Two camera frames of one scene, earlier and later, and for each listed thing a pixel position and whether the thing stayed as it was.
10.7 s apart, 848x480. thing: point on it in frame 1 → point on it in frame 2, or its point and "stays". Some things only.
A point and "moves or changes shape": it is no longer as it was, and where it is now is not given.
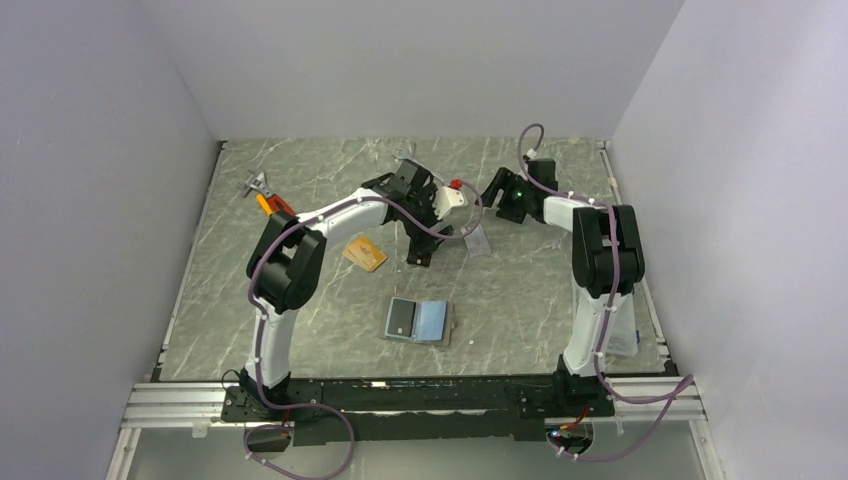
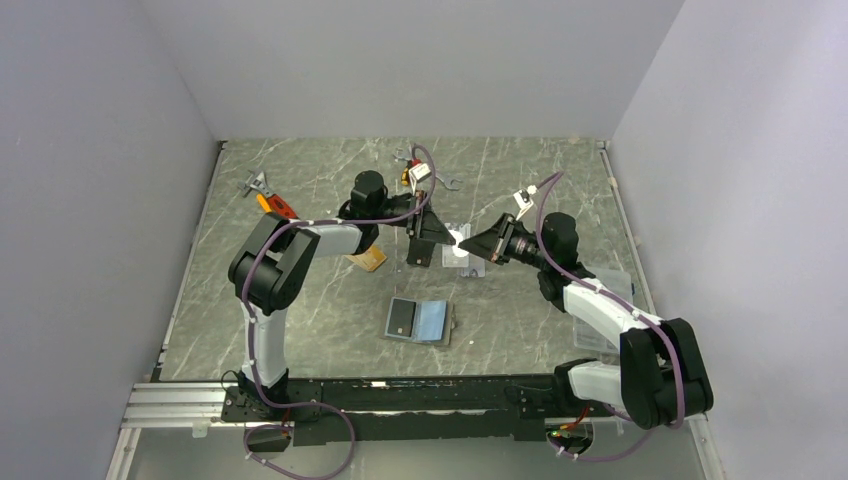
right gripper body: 512,204 → 514,243
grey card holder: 421,321 stays
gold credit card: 365,253 stays
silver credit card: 477,243 moves or changes shape
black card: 419,259 stays
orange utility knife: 264,204 stays
